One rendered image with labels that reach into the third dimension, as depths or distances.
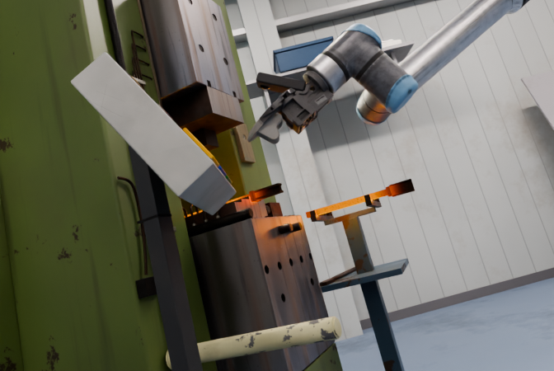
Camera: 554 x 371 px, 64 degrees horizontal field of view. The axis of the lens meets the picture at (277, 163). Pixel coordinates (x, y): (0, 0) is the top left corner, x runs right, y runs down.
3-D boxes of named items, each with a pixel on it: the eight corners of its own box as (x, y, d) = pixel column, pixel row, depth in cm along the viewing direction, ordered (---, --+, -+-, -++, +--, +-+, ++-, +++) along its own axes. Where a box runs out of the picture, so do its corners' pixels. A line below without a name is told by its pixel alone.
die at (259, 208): (269, 220, 150) (263, 196, 152) (239, 223, 132) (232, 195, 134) (172, 250, 167) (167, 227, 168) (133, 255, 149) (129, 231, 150)
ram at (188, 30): (255, 105, 172) (232, 14, 180) (197, 81, 137) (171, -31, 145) (171, 142, 188) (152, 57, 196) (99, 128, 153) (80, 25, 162)
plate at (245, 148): (255, 162, 184) (246, 124, 187) (245, 160, 176) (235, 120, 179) (251, 163, 185) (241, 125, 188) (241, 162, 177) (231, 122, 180)
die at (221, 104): (244, 123, 158) (238, 98, 160) (213, 112, 140) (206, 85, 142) (153, 160, 174) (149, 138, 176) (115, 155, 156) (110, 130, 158)
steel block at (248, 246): (335, 341, 152) (301, 214, 161) (291, 381, 118) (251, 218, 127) (203, 363, 174) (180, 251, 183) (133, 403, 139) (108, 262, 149)
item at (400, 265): (409, 262, 186) (407, 257, 186) (402, 274, 148) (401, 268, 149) (340, 279, 194) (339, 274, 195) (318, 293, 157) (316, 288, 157)
